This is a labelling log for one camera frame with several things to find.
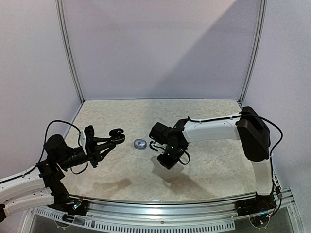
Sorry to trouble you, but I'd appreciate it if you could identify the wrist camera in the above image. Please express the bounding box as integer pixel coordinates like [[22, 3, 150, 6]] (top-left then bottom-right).
[[78, 125, 95, 155], [149, 141, 165, 152]]

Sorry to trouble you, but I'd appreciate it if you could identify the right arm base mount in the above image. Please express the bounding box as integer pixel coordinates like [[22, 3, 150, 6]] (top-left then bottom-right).
[[235, 192, 283, 218]]

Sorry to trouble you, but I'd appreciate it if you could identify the black charging case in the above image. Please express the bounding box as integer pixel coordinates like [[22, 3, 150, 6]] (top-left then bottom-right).
[[109, 128, 125, 144]]

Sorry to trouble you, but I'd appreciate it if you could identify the left frame post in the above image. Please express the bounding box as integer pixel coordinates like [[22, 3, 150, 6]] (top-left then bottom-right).
[[55, 0, 85, 104]]

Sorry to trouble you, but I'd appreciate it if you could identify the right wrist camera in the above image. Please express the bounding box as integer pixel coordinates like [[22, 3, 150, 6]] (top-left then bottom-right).
[[149, 141, 165, 152]]

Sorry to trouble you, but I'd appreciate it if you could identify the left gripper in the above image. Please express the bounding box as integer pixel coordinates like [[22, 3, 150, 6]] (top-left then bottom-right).
[[58, 137, 115, 170]]

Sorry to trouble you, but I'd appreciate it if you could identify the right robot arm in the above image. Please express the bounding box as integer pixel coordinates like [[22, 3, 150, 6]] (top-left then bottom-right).
[[149, 106, 284, 212]]

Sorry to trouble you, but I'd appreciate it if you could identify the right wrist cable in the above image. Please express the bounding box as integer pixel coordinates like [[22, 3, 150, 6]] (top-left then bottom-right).
[[178, 150, 190, 166]]

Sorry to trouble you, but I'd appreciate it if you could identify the wrist cable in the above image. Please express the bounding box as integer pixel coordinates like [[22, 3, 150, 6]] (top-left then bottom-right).
[[178, 150, 190, 166], [36, 119, 82, 168]]

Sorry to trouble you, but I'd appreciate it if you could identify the purple round charging case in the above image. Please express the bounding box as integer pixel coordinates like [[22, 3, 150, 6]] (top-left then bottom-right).
[[134, 139, 147, 150]]

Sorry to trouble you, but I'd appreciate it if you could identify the frame post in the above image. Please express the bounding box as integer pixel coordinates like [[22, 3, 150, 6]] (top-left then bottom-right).
[[55, 0, 85, 104], [237, 0, 267, 108]]

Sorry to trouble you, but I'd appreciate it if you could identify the right frame post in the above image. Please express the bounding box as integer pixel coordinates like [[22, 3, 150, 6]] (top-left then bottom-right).
[[237, 0, 267, 108]]

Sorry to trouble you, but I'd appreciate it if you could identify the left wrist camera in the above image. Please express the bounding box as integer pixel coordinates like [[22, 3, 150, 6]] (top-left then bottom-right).
[[78, 125, 95, 155]]

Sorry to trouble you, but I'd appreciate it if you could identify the aluminium front rail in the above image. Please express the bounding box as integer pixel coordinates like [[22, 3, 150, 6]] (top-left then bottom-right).
[[21, 189, 304, 233]]

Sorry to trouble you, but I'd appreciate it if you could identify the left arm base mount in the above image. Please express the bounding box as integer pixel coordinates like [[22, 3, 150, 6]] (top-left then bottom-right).
[[48, 195, 90, 216]]

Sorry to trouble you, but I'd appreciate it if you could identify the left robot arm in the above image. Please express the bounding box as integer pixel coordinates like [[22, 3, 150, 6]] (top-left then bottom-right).
[[0, 125, 125, 221]]

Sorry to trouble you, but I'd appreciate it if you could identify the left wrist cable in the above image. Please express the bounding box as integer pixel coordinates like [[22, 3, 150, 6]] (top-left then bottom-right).
[[36, 119, 82, 168]]

